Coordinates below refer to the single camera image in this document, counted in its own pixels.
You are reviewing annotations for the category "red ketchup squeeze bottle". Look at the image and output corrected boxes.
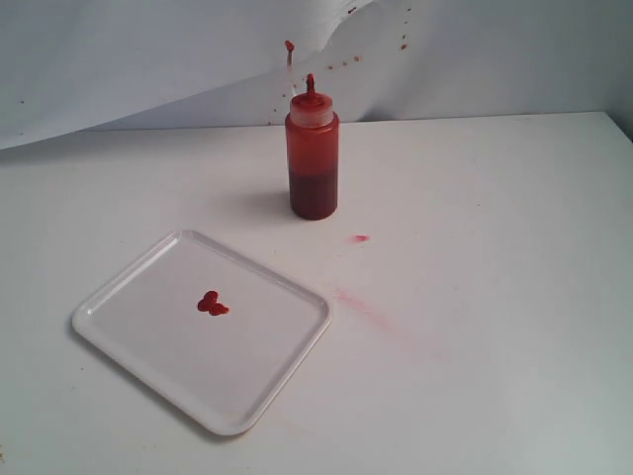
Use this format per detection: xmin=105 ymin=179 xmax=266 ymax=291
xmin=285 ymin=72 xmax=340 ymax=221

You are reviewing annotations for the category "red ketchup blob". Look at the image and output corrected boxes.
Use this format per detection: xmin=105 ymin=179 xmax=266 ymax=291
xmin=197 ymin=290 xmax=229 ymax=317

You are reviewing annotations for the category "white rectangular plastic tray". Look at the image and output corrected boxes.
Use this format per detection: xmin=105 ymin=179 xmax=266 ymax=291
xmin=71 ymin=230 xmax=331 ymax=436

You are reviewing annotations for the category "white paper backdrop sheet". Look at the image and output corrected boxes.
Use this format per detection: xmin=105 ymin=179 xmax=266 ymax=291
xmin=1 ymin=1 xmax=632 ymax=148

